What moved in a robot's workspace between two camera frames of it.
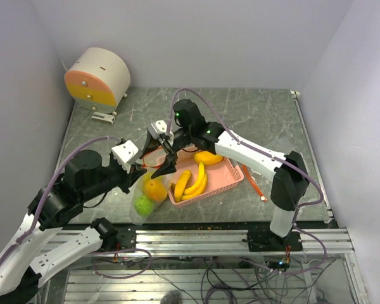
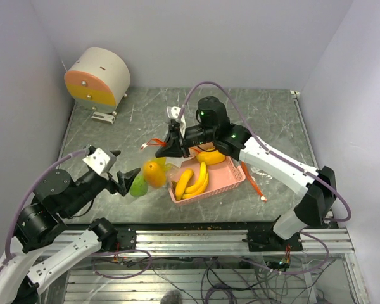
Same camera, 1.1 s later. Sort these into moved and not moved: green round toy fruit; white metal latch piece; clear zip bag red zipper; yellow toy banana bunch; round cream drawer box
Moved: green round toy fruit; clear zip bag red zipper
Not moved: white metal latch piece; round cream drawer box; yellow toy banana bunch
